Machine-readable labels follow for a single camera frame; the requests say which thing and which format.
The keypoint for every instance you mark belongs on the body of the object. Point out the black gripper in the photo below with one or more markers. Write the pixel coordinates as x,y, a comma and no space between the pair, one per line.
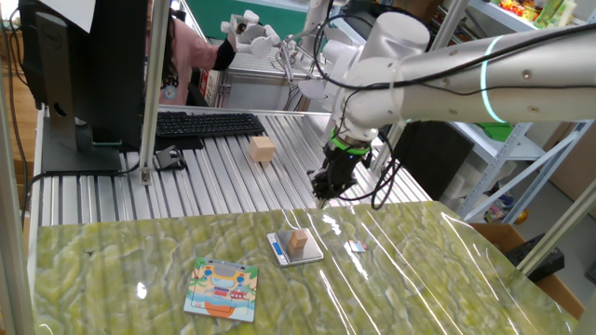
344,170

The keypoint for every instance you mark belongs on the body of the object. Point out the small wooden cube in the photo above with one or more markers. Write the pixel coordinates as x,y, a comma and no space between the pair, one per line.
298,239

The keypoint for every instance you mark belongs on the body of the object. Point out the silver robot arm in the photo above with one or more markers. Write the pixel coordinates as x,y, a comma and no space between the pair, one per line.
465,93

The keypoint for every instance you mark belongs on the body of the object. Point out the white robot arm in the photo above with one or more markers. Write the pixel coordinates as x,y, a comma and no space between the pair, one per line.
316,18

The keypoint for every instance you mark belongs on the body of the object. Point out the silver digital pocket scale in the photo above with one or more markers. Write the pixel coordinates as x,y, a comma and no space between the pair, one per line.
305,256

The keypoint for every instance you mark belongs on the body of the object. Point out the loose jigsaw puzzle piece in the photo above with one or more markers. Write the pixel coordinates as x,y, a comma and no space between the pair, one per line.
357,246

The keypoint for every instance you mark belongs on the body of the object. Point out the large wooden cube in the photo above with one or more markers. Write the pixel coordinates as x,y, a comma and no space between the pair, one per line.
261,149

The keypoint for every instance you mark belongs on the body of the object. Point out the black computer case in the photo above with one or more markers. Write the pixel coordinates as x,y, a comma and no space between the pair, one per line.
433,153

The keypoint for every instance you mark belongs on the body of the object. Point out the green marble pattern mat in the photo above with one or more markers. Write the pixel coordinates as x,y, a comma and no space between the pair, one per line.
419,279

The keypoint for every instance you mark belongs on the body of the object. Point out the black keyboard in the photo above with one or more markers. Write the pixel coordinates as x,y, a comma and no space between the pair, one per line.
209,124

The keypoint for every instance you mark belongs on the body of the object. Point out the colourful car puzzle board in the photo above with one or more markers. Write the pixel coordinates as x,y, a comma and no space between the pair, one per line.
219,288

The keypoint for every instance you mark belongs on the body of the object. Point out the white metal shelf rack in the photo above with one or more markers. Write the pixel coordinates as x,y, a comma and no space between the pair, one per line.
489,149

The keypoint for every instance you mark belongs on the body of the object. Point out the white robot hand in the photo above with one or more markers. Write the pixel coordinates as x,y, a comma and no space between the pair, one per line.
253,39

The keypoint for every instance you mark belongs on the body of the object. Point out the green bag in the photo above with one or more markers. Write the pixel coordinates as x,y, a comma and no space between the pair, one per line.
496,131

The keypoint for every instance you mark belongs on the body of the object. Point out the person in pink shirt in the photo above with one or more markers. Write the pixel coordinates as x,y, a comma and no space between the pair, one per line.
186,56

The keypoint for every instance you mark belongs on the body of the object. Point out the black electronic device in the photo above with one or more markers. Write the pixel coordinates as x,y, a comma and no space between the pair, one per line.
549,267

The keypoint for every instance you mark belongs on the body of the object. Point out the black computer monitor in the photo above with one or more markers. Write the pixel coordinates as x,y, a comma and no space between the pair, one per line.
107,70

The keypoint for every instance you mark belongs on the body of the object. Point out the brown cardboard box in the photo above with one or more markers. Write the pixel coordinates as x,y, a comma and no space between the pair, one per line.
565,293

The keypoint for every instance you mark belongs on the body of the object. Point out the colourful packaged goods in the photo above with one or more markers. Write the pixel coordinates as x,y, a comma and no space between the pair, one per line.
549,11

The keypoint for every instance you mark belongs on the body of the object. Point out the white paper sheet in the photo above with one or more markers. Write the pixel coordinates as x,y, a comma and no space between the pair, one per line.
74,11

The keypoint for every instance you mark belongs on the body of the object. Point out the black metal bracket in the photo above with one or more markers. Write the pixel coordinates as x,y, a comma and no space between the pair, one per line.
168,158

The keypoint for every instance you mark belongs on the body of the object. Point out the aluminium frame post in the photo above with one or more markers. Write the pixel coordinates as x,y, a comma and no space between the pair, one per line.
153,93
14,232
559,228

